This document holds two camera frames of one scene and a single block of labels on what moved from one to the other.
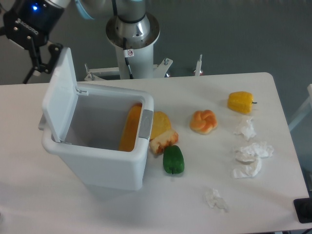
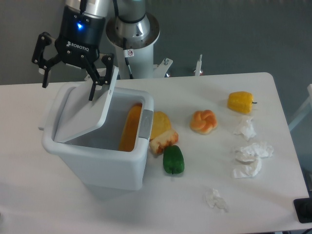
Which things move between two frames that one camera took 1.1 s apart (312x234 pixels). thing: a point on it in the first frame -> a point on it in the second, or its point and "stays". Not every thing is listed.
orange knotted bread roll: [203, 122] stays
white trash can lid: [61, 96] -> [77, 116]
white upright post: [197, 71] stays
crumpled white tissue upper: [247, 130] stays
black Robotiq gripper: [30, 23] -> [78, 45]
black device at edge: [303, 208] stays
